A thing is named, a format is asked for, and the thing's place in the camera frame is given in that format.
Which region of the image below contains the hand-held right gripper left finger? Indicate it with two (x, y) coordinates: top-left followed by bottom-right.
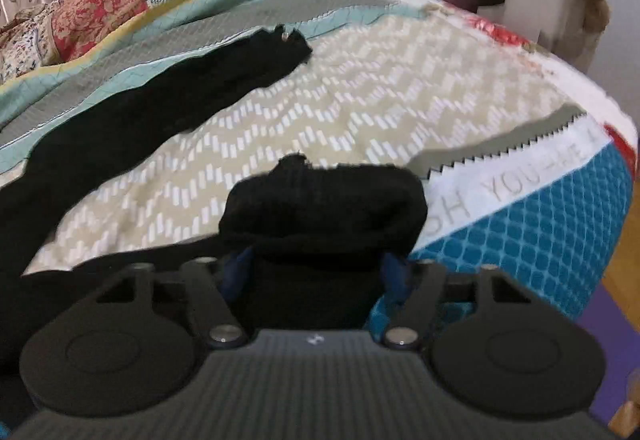
(96, 247), (253, 349)

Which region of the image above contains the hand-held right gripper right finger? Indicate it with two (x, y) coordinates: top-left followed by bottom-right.
(381, 252), (532, 350)

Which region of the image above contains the black sock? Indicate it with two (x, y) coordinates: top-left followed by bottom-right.
(0, 25), (429, 421)

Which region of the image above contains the patchwork chevron bedspread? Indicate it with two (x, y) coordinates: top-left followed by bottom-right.
(0, 0), (640, 327)

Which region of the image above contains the purple mat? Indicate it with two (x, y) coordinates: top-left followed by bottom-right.
(575, 285), (640, 426)

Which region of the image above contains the teal grey quilt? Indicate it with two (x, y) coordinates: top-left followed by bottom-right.
(0, 0), (432, 171)

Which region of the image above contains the floral patchwork quilt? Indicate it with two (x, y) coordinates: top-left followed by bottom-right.
(0, 0), (357, 87)

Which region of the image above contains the cardboard box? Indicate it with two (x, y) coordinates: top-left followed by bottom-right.
(477, 0), (603, 71)

